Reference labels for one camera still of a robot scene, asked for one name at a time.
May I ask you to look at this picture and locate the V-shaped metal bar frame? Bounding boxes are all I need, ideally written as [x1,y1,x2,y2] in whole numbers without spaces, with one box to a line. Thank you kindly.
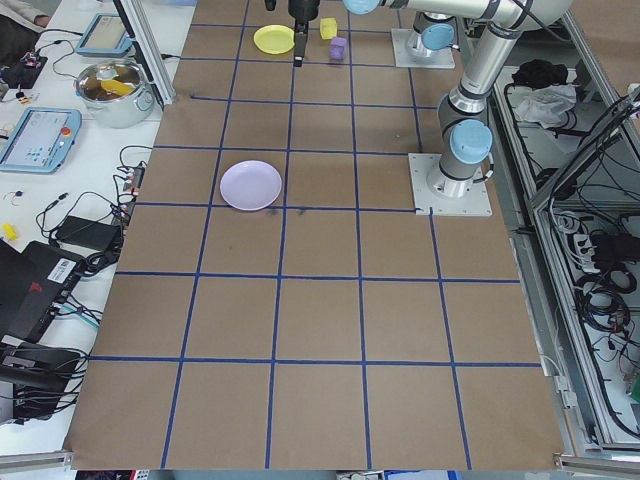
[464,9,640,459]

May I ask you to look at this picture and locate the yellow plate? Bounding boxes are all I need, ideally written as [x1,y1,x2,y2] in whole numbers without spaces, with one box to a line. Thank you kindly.
[252,24,296,55]

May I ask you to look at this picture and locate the black power adapter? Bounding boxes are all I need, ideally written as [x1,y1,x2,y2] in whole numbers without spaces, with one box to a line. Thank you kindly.
[53,214,124,250]

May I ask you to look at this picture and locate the blue teach pendant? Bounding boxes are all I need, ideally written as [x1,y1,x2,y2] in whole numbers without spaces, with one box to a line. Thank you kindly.
[75,13,135,57]
[0,107,83,175]

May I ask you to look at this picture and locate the black laptop computer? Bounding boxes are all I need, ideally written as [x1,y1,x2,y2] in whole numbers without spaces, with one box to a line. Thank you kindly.
[0,239,86,346]

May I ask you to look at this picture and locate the aluminium profile post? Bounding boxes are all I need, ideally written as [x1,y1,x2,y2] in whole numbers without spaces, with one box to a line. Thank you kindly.
[112,0,177,105]

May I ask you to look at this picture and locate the person forearm beige sleeve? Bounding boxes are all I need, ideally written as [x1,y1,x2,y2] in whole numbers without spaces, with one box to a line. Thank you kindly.
[0,0,51,35]

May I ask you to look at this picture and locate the purple plate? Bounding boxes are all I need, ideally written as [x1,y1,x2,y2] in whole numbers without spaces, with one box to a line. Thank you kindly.
[219,159,284,213]

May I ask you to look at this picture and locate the black power strip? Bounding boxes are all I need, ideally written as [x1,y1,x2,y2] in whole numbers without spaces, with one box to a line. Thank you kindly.
[112,162,147,226]

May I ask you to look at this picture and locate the white power strip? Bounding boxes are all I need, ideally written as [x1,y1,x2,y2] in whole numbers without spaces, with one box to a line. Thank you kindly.
[569,232,599,274]

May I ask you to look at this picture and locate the aluminium profile bar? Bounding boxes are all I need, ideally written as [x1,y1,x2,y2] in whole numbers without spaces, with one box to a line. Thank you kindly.
[0,449,75,471]
[552,452,640,471]

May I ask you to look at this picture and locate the white cloth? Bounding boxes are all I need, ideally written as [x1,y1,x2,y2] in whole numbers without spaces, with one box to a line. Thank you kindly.
[514,82,581,129]

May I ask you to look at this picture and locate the black docking device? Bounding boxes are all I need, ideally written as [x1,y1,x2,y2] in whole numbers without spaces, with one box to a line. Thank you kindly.
[0,344,89,421]

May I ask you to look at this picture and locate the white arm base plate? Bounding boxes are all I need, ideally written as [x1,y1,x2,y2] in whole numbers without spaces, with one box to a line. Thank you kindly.
[390,28,456,69]
[408,152,494,217]

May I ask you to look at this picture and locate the green circuit board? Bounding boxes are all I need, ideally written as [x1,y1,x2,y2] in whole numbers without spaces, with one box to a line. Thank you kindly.
[624,369,640,416]

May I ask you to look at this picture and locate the steel pot with glass lid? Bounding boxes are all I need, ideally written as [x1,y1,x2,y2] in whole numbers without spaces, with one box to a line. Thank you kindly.
[73,59,155,130]

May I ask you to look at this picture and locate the black cloth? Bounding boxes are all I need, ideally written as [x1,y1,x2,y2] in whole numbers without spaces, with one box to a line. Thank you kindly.
[510,58,571,89]

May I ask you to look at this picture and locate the small red circuit board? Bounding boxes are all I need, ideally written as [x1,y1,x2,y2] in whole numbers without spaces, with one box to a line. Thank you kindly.
[20,49,49,71]

